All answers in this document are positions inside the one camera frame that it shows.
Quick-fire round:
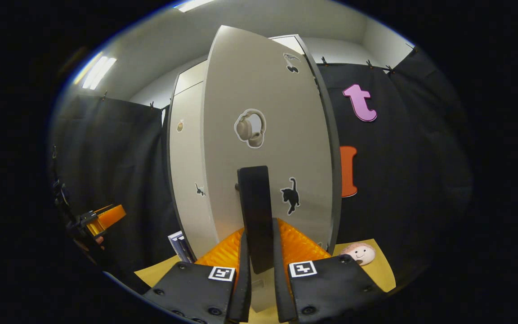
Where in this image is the cabinet door with camera sticker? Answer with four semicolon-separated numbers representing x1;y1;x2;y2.
168;81;218;259

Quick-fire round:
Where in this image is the pink plush toy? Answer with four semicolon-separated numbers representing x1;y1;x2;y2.
340;242;376;267

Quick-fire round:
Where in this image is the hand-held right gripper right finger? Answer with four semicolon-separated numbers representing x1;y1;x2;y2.
272;218;386;324

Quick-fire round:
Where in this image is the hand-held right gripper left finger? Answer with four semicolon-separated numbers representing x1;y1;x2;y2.
142;227;253;324

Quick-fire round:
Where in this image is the beige double-door shoe cabinet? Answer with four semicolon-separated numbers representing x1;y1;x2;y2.
165;34;343;315

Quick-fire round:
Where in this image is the long ceiling light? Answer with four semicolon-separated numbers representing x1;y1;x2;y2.
174;0;217;13
74;53;118;90

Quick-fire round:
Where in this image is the cabinet door with headphone sticker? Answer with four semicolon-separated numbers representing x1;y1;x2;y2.
201;25;343;313

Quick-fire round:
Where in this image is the black backdrop cloth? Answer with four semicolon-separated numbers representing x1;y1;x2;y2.
50;45;473;293

